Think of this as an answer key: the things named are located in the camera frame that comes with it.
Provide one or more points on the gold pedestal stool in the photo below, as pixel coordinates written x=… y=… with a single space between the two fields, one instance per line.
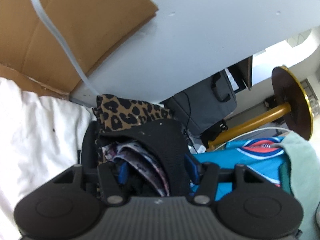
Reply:
x=287 y=87

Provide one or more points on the grey laptop bag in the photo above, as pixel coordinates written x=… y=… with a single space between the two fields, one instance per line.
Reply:
x=200 y=105

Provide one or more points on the flattened cardboard sheet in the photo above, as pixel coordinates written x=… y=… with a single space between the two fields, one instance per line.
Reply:
x=87 y=17

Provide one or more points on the mint green garment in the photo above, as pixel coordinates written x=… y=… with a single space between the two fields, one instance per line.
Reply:
x=300 y=160

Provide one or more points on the black bear-print shorts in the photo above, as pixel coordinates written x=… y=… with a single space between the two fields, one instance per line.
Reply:
x=170 y=142

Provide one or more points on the teal printed jersey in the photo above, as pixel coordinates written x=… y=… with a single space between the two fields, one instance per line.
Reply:
x=237 y=165

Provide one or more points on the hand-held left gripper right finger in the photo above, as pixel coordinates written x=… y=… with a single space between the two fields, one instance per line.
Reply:
x=191 y=168

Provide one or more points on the leopard print garment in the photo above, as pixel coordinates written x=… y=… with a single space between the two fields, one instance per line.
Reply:
x=125 y=112

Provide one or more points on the black folded garment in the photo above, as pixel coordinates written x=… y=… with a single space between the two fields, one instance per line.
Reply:
x=87 y=142

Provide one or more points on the cream bear-print bed sheet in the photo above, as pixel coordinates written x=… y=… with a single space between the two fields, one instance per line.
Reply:
x=37 y=130

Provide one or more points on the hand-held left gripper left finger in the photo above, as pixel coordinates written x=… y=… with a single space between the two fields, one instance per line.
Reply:
x=122 y=173

